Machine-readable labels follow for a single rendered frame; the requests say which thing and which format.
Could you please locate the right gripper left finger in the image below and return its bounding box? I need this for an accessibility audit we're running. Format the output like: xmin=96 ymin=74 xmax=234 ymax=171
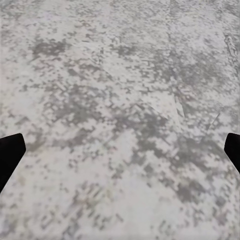
xmin=0 ymin=133 xmax=26 ymax=193

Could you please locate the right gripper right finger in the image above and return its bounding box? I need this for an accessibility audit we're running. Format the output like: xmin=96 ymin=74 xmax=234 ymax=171
xmin=224 ymin=132 xmax=240 ymax=173

